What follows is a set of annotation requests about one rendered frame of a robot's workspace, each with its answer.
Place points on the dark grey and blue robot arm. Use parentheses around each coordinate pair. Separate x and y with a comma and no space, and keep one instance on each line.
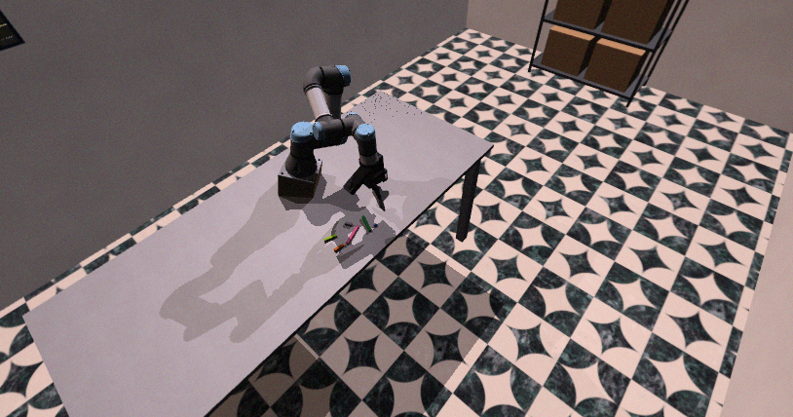
(329,128)

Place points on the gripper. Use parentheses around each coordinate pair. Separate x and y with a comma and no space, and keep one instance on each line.
(379,194)

